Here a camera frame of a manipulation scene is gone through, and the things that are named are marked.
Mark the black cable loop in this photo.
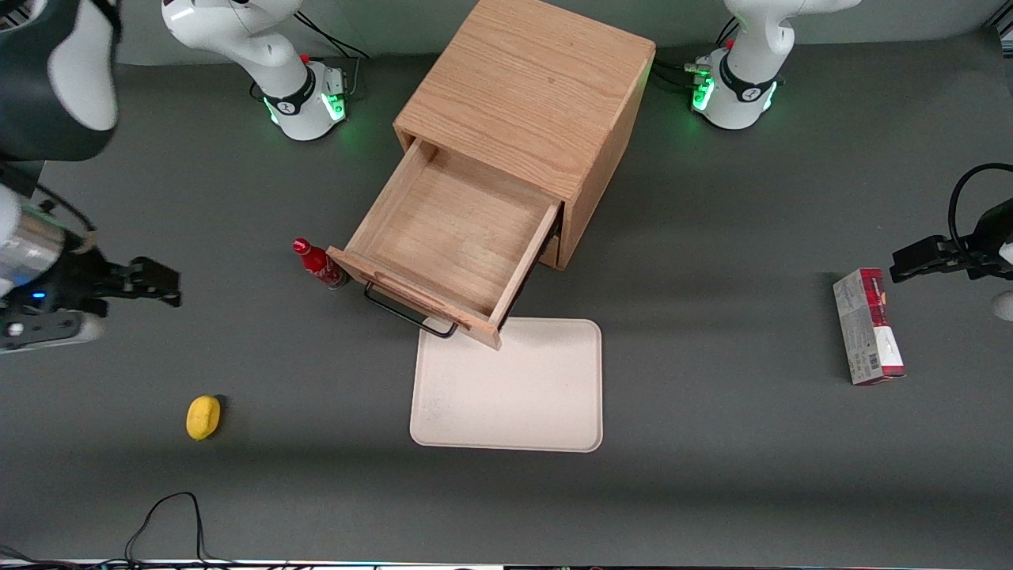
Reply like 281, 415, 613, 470
0, 492, 238, 570

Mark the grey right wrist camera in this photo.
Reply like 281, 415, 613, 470
0, 313, 105, 355

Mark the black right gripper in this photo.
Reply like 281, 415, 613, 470
44, 252, 181, 317

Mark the wooden drawer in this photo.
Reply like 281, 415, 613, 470
326, 136, 564, 351

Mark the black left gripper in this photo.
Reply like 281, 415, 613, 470
890, 199, 1013, 283

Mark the wooden drawer cabinet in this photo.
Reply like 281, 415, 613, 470
393, 0, 657, 272

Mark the black left arm base cable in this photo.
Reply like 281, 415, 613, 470
653, 60, 709, 90

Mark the white rectangular tray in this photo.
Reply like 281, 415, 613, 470
409, 317, 604, 454

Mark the red and grey carton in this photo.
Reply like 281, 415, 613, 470
833, 268, 907, 386

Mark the black metal drawer handle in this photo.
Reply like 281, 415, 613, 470
363, 281, 460, 340

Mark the black right arm base cable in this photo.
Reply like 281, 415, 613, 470
294, 12, 370, 100

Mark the red cola bottle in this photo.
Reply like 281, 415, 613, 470
292, 237, 349, 291

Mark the black arm base cable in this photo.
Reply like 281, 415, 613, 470
653, 60, 709, 90
294, 12, 370, 100

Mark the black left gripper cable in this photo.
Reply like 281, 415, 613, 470
948, 163, 1013, 254

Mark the yellow lemon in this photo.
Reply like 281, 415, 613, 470
186, 395, 223, 441

